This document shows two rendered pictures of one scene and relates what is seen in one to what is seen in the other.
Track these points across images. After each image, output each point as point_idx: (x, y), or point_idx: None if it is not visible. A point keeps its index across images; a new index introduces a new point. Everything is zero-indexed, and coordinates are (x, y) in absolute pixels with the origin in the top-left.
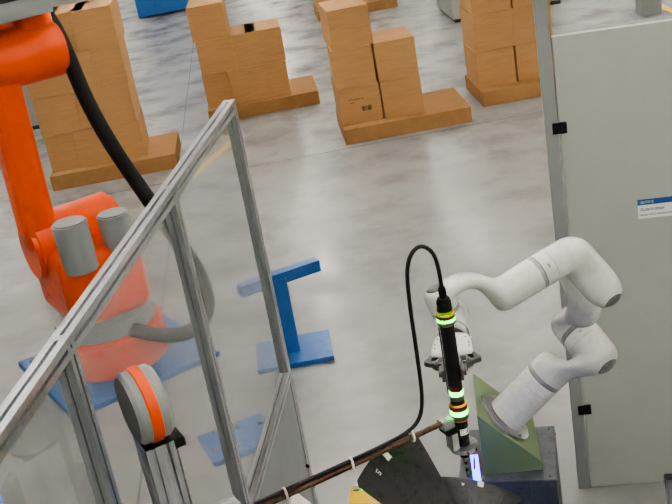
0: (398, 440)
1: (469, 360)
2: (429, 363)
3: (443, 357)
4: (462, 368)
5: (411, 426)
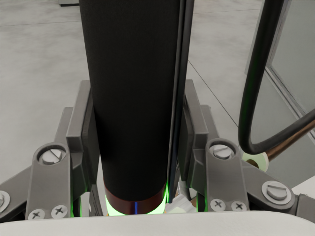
0: (278, 144)
1: (14, 181)
2: (303, 195)
3: (179, 23)
4: (82, 80)
5: (259, 143)
